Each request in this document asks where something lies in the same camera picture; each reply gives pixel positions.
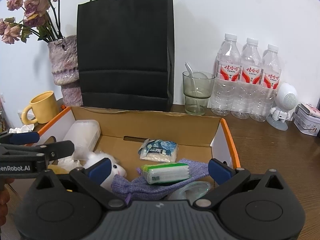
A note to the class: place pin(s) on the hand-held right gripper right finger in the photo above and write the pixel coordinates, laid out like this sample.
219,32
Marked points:
220,171

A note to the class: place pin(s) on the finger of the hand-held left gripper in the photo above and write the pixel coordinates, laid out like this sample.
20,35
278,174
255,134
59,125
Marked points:
61,148
25,138

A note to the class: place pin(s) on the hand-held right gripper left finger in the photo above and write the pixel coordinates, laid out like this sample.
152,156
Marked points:
101,170

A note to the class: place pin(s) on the yellow white plush toy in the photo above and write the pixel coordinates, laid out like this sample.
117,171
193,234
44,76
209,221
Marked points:
117,170

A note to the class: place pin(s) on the clear plastic cotton swab container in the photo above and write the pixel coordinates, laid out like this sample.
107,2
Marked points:
80,135

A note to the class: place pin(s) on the clear iridescent plastic bag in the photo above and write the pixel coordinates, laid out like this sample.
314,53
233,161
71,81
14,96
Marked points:
190,188

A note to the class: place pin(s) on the purple knitted pouch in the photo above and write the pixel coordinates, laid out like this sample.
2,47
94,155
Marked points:
140,188

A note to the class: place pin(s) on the red orange cardboard box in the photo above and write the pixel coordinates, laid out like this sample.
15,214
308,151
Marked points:
160,123

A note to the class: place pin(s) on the person's left hand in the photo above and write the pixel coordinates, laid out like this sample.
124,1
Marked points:
4,205

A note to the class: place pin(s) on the small crumpled white tissue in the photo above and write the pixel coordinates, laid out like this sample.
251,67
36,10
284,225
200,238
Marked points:
21,129

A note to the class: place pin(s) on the yellow mug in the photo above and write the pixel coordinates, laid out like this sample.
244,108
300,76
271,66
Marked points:
45,107

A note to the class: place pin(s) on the green tissue pack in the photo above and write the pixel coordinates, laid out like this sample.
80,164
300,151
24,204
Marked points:
165,173

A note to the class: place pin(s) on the blue patterned tissue packet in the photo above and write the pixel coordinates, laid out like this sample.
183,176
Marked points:
160,150

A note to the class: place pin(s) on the green tinted glass cup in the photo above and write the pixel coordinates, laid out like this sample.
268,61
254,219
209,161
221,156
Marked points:
197,97

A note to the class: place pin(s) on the purple white ceramic vase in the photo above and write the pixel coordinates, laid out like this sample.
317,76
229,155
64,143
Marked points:
65,62

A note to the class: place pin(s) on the clear water bottle red label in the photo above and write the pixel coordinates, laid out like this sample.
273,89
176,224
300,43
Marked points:
226,80
250,82
271,85

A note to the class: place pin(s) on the white printed tin box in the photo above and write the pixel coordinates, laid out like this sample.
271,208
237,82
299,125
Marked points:
305,125

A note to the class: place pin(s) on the white robot speaker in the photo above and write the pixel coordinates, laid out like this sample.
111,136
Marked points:
287,97

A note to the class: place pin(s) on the clear plastic spoon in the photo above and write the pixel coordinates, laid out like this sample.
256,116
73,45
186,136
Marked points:
190,70

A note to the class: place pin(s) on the black paper bag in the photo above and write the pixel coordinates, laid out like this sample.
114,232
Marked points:
125,42

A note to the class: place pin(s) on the dried pink rose bouquet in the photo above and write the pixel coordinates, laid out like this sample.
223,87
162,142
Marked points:
32,5

